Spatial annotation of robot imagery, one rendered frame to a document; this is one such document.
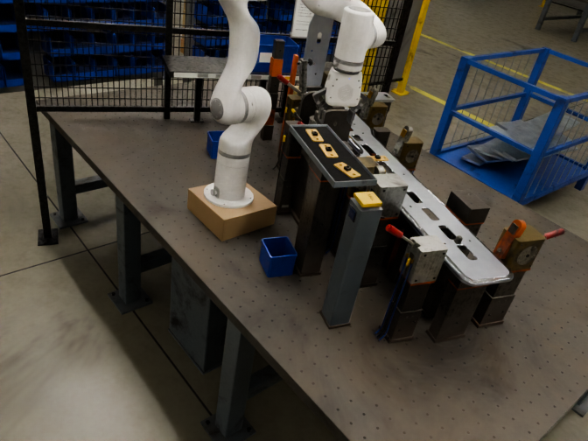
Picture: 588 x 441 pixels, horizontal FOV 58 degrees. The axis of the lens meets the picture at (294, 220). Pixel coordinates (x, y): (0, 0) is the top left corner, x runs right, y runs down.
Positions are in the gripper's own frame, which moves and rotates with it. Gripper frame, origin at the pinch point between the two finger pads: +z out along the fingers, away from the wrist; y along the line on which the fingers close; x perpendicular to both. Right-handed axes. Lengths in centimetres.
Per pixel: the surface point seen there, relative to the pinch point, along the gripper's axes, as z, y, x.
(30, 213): 127, -111, 140
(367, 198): 10.5, 2.1, -27.2
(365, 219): 15.1, 1.2, -30.5
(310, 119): 16.4, 6.0, 35.6
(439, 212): 26.4, 38.8, -11.8
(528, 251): 24, 56, -36
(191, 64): 24, -29, 109
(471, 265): 26, 34, -39
